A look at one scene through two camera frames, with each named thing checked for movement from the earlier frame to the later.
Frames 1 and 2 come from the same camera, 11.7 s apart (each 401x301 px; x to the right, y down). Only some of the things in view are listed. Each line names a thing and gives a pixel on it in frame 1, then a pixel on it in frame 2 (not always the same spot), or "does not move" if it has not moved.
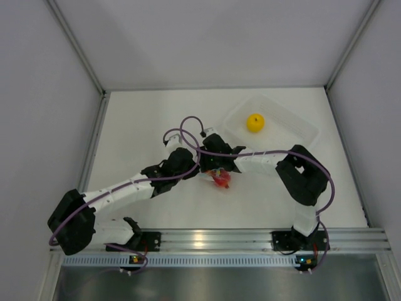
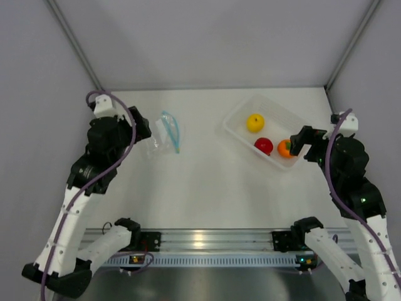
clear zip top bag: [220, 176] -> [166, 139]
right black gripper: [205, 164] -> [304, 137]
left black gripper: [192, 174] -> [143, 131]
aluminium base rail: [341, 240] does not move
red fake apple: [222, 177] -> [264, 145]
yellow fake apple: [255, 123] does not move
